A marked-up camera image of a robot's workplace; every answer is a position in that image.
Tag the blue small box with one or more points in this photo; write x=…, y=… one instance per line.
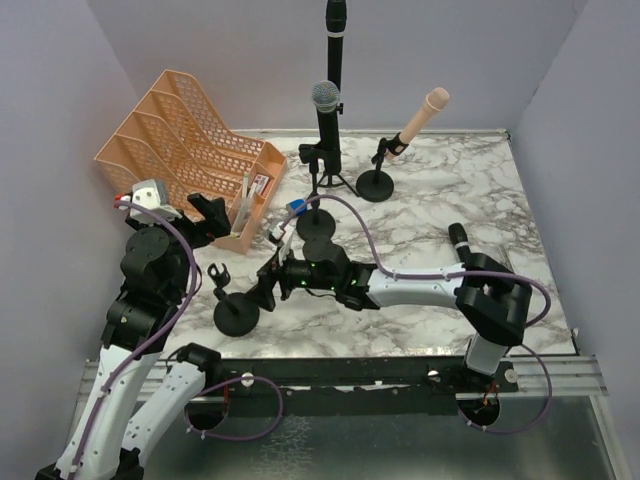
x=296, y=207

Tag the silver-head black microphone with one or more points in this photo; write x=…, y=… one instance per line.
x=326, y=97

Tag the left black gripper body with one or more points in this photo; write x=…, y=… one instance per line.
x=198, y=226

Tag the white pen in organizer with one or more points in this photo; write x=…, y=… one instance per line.
x=244, y=190

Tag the beige microphone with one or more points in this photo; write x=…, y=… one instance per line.
x=434, y=102

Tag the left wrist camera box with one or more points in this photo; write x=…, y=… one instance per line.
x=151, y=194

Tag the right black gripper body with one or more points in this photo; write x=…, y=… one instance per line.
x=272, y=279

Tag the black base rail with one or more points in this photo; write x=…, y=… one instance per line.
x=328, y=387

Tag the red white staple box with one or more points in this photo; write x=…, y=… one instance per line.
x=259, y=184

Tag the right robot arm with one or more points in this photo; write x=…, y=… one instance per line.
x=493, y=300

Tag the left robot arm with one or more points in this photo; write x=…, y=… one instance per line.
x=116, y=434

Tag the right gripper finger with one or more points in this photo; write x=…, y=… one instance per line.
x=261, y=294
x=270, y=268

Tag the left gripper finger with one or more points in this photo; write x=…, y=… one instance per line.
x=208, y=208
x=217, y=227

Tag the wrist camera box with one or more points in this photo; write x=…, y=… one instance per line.
x=151, y=194
x=281, y=236

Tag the round-base mic stand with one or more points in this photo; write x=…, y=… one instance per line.
x=376, y=185
x=234, y=315
x=316, y=221

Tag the black tripod mic stand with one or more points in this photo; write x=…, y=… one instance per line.
x=330, y=140

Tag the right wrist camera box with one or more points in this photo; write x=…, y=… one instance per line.
x=281, y=236

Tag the orange plastic file organizer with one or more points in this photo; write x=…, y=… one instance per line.
x=175, y=134

